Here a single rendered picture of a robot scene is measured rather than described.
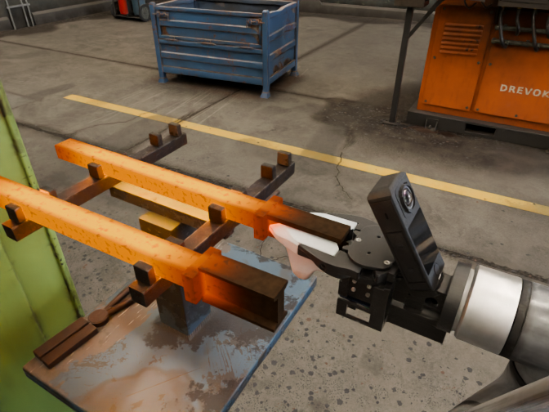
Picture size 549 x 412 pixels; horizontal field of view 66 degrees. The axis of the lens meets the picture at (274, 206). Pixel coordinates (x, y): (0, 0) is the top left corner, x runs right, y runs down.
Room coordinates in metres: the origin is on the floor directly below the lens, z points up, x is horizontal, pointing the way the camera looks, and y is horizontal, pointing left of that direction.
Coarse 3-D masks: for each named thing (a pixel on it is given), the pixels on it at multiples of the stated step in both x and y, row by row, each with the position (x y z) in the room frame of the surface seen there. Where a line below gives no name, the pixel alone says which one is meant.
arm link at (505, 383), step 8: (512, 360) 0.26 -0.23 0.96; (512, 368) 0.25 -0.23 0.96; (504, 376) 0.26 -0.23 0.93; (512, 376) 0.25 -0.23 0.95; (496, 384) 0.25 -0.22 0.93; (504, 384) 0.25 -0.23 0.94; (512, 384) 0.24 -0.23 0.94; (520, 384) 0.24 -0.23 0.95; (480, 392) 0.25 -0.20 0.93; (488, 392) 0.24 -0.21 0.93; (496, 392) 0.24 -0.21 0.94; (504, 392) 0.24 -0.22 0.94; (472, 400) 0.24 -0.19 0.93; (480, 400) 0.23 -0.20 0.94; (488, 400) 0.23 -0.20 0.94
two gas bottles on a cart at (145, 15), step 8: (112, 0) 7.47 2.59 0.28; (120, 0) 7.41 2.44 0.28; (128, 0) 7.38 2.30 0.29; (136, 0) 7.30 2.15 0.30; (144, 0) 7.39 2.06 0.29; (112, 8) 7.46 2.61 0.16; (120, 8) 7.43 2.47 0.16; (128, 8) 7.35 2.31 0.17; (136, 8) 7.30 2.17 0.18; (144, 8) 7.26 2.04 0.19; (120, 16) 7.59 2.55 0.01; (128, 16) 7.34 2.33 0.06; (136, 16) 7.33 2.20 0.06; (144, 16) 7.23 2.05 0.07
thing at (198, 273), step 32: (0, 192) 0.45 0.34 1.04; (32, 192) 0.45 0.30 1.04; (64, 224) 0.39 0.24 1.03; (96, 224) 0.38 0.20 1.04; (128, 256) 0.34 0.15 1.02; (160, 256) 0.33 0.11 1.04; (192, 256) 0.33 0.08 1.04; (224, 256) 0.31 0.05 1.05; (192, 288) 0.29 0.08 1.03; (224, 288) 0.29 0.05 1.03; (256, 288) 0.27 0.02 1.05; (256, 320) 0.27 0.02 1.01
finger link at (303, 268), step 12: (276, 228) 0.38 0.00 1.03; (288, 228) 0.38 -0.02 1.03; (288, 240) 0.36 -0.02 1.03; (300, 240) 0.36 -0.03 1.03; (312, 240) 0.36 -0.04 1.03; (324, 240) 0.36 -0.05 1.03; (288, 252) 0.37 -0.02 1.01; (324, 252) 0.34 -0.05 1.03; (336, 252) 0.34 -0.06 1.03; (300, 264) 0.36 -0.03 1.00; (312, 264) 0.35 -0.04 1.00; (300, 276) 0.36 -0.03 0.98
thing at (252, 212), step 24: (72, 144) 0.58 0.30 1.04; (120, 168) 0.51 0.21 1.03; (144, 168) 0.51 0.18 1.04; (168, 192) 0.47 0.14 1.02; (192, 192) 0.45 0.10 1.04; (216, 192) 0.45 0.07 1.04; (240, 216) 0.41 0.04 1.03; (264, 216) 0.39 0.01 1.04; (288, 216) 0.39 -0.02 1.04; (312, 216) 0.39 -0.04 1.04; (336, 240) 0.35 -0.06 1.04
